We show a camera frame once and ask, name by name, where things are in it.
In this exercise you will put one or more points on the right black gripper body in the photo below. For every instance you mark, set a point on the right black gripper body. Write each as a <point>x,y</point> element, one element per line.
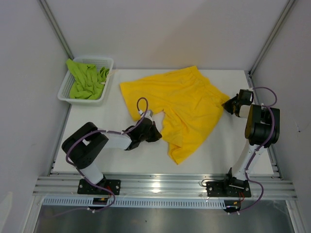
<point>237,102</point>

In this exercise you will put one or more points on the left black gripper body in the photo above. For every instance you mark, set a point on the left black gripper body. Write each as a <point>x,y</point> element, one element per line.
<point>149,138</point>

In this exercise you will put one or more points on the yellow fabric shorts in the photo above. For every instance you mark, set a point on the yellow fabric shorts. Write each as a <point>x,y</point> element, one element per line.
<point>192,106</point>

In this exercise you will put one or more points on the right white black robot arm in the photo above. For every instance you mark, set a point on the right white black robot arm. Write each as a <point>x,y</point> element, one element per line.
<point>261,131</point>

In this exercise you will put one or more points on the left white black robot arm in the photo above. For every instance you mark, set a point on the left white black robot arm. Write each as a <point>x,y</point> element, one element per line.
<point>83,147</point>

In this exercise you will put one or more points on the green fabric shorts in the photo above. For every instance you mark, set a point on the green fabric shorts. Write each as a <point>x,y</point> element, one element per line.
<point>88,81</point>

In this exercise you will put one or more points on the white plastic mesh basket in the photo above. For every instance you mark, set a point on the white plastic mesh basket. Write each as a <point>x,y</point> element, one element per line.
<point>99,61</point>

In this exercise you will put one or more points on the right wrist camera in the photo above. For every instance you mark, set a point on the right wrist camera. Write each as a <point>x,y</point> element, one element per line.
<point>245,97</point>

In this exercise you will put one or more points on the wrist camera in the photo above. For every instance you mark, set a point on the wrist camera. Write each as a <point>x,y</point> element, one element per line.
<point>147,114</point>
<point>245,97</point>

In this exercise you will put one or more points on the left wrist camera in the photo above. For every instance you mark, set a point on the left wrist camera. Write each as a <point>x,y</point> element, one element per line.
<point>147,114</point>

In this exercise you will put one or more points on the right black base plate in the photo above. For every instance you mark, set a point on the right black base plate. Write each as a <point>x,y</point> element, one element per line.
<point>223,189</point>

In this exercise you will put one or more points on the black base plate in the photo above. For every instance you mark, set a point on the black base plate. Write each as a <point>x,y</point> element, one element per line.
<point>223,189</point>
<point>84,188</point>

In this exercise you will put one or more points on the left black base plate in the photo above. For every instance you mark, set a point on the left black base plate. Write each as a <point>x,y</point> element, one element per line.
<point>84,188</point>

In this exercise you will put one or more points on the right aluminium corner post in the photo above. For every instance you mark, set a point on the right aluminium corner post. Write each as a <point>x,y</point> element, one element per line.
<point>272,35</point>

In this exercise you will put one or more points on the aluminium corner post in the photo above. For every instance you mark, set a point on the aluminium corner post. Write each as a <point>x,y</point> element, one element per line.
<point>272,35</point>
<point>55,27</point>

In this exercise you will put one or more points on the aluminium mounting rail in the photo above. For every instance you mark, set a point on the aluminium mounting rail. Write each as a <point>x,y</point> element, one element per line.
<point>158,186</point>

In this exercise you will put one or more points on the white slotted cable duct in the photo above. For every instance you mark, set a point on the white slotted cable duct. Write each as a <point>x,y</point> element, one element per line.
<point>135,202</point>

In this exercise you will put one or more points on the left aluminium corner post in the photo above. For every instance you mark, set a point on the left aluminium corner post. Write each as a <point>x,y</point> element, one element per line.
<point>55,27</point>

